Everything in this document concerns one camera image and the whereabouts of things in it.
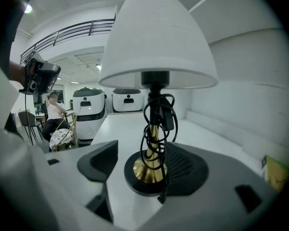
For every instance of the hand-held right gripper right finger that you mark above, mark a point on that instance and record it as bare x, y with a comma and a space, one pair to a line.
221, 177

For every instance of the white shade brass table lamp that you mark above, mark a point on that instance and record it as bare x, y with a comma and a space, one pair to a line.
159, 44

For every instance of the white rounded robot machine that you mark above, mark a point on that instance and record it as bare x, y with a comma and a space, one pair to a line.
89, 112
127, 101

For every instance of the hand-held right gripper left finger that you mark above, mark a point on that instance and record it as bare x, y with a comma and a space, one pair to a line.
69, 167

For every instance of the person's left forearm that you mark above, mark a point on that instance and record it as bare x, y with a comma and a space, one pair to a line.
17, 72

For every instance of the round ceiling lamp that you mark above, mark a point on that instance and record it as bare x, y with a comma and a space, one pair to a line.
28, 8

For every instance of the black balcony railing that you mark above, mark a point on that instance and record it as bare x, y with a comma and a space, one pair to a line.
62, 34

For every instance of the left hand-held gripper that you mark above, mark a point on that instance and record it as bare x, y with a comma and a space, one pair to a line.
44, 77

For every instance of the green yellow box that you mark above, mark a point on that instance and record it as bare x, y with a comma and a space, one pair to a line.
277, 174

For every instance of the dark dining chair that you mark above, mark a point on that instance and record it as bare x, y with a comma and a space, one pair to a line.
27, 120

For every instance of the person's black sleeve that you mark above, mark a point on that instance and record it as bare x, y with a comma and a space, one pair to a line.
7, 28

